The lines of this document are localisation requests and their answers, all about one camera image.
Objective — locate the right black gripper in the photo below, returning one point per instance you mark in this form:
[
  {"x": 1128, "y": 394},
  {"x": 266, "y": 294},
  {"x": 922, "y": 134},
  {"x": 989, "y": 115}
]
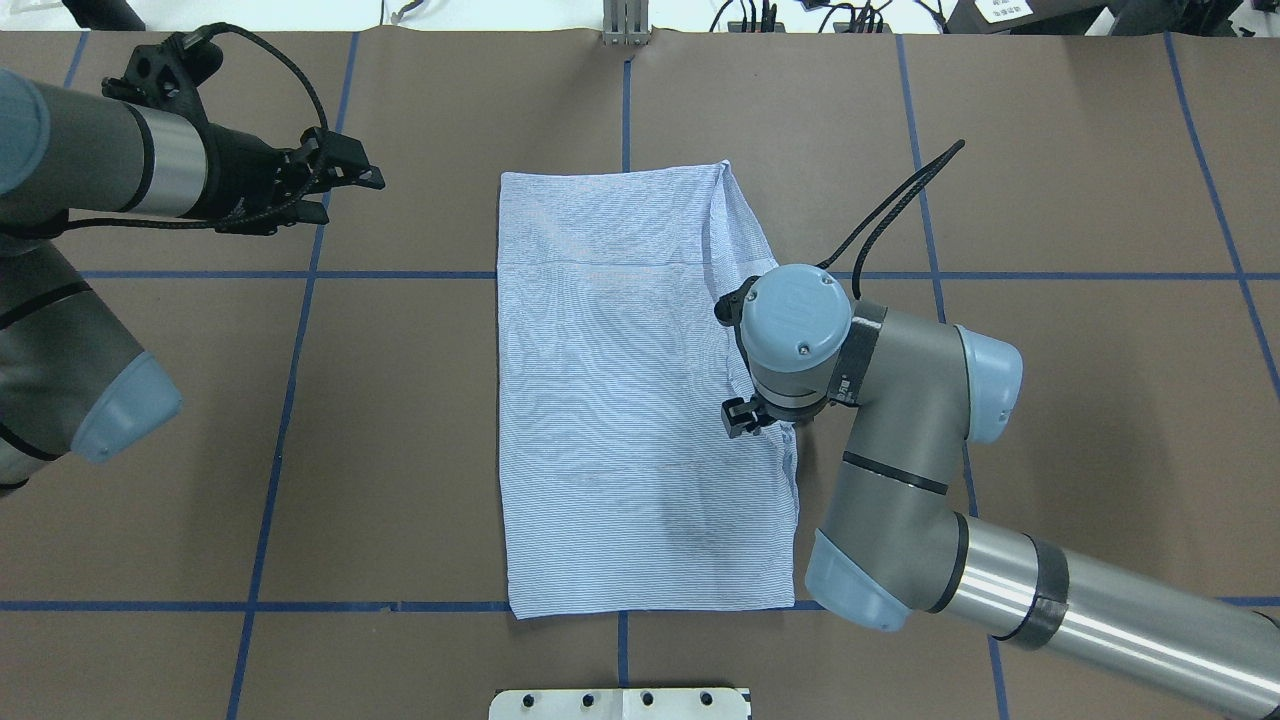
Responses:
[{"x": 738, "y": 416}]

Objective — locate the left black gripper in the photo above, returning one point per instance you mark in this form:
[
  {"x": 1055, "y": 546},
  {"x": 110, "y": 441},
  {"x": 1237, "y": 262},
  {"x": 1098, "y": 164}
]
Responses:
[{"x": 238, "y": 172}]

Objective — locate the blue striped button shirt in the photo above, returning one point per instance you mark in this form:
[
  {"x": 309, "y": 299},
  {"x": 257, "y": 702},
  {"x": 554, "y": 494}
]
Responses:
[{"x": 620, "y": 488}]

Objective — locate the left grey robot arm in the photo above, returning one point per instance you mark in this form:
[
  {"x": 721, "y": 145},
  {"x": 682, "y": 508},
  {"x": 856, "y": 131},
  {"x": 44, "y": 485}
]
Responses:
[{"x": 76, "y": 382}]

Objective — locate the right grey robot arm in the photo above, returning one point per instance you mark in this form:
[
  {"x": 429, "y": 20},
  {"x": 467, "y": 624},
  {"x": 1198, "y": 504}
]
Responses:
[{"x": 889, "y": 544}]

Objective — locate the white metal mounting plate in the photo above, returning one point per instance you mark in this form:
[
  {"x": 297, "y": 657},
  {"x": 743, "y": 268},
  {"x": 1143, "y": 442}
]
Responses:
[{"x": 623, "y": 703}]

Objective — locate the grey aluminium frame post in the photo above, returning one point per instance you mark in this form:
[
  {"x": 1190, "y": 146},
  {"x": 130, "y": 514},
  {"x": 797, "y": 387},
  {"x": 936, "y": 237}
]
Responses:
[{"x": 626, "y": 23}]

